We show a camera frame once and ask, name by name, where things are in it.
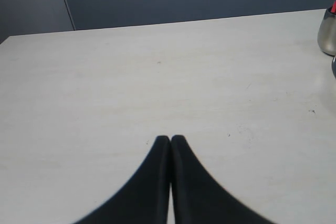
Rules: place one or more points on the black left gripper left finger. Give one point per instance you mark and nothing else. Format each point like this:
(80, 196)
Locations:
(144, 198)

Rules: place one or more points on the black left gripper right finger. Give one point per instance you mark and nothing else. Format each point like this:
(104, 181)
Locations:
(198, 197)

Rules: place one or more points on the stainless steel bowl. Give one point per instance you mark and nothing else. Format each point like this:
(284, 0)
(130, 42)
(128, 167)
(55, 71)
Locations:
(333, 66)

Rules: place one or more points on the small steel cup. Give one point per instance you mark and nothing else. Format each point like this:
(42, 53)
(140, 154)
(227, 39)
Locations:
(326, 33)

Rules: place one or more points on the red wrapped candy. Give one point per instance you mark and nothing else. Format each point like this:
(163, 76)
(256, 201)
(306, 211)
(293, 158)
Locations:
(333, 8)

